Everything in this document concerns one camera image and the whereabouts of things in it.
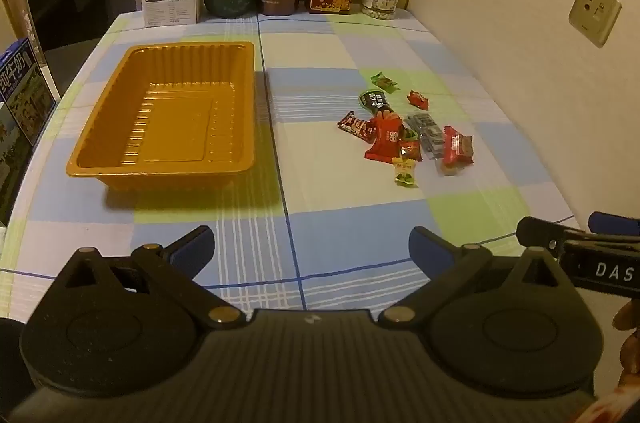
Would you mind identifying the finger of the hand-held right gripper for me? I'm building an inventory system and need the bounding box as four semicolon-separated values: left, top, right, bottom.
516;216;593;260
587;211;640;240

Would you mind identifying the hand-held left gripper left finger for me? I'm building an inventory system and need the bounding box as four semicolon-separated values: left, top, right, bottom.
50;225;246;330

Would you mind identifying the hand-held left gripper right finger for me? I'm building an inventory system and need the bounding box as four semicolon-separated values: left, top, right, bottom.
377;227;571;329

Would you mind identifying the yellow green candy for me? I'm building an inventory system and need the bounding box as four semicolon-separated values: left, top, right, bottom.
391;156;418;187

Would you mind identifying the red green candy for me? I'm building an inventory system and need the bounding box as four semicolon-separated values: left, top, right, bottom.
397;130;423;162

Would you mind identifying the red pastry packet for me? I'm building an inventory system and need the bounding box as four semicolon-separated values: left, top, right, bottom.
440;126;474;176

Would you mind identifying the large red snack packet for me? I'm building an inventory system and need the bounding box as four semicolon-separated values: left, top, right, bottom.
364;110;407;164

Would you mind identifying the grey clear snack packet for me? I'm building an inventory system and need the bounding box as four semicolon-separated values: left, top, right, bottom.
402;113;446;161

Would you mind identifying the orange plastic tray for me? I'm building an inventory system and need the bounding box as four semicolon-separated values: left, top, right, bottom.
66;42;257;193

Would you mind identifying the dark red snack packet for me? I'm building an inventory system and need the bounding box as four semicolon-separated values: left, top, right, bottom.
336;110;377;140

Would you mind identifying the black snack packet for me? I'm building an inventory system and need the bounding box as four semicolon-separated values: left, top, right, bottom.
358;89;398;120

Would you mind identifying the person's right forearm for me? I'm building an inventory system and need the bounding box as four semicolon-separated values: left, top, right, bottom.
592;383;640;423

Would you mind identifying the person's right hand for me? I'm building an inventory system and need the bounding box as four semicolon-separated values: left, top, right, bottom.
612;300;640;388

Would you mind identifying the white blue carton box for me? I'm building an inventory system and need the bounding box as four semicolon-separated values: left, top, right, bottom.
0;100;38;224

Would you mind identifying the blue milk carton box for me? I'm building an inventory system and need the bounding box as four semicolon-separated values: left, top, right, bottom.
0;37;57;149

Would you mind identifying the beige wall outlet plate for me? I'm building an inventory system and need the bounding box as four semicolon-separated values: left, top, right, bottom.
568;0;622;49

